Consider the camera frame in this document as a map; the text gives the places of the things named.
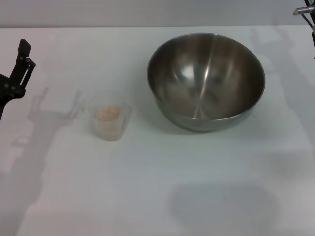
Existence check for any clear plastic cup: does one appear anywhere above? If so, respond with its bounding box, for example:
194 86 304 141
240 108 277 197
89 100 133 142

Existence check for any stainless steel mixing bowl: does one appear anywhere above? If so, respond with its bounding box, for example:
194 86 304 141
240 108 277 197
147 33 266 134

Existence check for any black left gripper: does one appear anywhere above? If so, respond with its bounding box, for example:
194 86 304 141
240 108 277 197
0 38 36 121

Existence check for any uncooked white rice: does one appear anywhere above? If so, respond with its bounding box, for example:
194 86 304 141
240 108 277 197
95 106 123 121

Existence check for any right arm cable with connector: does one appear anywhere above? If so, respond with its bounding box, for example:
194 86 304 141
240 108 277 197
293 0 315 61

